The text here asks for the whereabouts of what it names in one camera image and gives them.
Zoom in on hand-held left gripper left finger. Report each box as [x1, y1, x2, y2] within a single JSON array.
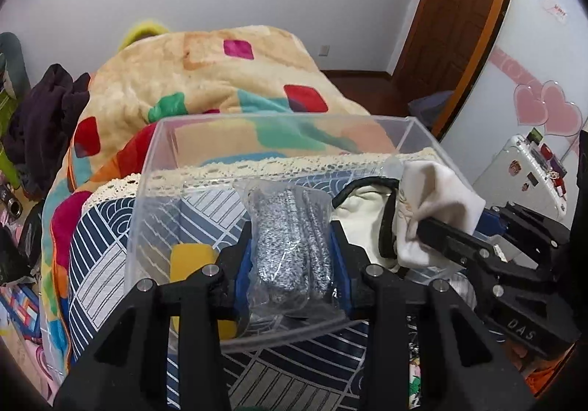
[[54, 221, 254, 411]]

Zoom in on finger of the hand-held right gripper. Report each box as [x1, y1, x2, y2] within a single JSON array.
[[415, 217, 502, 273], [477, 206, 521, 237]]

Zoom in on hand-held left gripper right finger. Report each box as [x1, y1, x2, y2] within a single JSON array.
[[328, 220, 525, 411]]

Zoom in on bagged grey speckled socks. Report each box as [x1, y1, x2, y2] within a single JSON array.
[[233, 179, 351, 340]]

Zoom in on white sock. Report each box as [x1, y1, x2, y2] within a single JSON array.
[[397, 160, 487, 269]]

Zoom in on clear plastic box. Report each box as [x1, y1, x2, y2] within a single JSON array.
[[123, 115, 488, 350]]

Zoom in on cream sock with black trim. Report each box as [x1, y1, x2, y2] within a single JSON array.
[[333, 177, 401, 270]]

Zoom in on yellow cloth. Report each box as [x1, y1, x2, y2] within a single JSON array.
[[170, 243, 238, 341]]

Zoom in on white suitcase with stickers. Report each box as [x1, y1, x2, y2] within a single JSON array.
[[472, 133, 576, 223]]

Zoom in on grey cloth by door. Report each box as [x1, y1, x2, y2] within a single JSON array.
[[407, 90, 454, 128]]

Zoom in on floral cloth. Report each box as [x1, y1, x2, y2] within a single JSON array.
[[404, 331, 461, 411]]

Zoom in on beige blanket with coloured squares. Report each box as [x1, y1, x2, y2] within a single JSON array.
[[39, 25, 398, 377]]

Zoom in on brown wooden door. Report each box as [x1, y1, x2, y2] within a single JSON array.
[[388, 0, 523, 137]]

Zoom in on printed pink bedsheet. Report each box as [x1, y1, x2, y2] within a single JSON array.
[[0, 280, 61, 396]]

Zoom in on dark purple clothes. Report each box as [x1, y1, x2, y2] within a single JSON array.
[[8, 63, 92, 201]]

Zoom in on yellow-green plush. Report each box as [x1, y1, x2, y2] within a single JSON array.
[[120, 18, 171, 50]]

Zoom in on green cloth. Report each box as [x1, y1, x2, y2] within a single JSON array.
[[0, 85, 22, 188]]

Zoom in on pink heart wall stickers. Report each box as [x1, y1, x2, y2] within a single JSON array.
[[513, 80, 584, 139]]

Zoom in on pink wall note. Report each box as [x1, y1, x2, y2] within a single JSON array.
[[544, 1, 571, 22]]

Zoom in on small camera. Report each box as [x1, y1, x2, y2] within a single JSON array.
[[0, 184, 24, 220]]

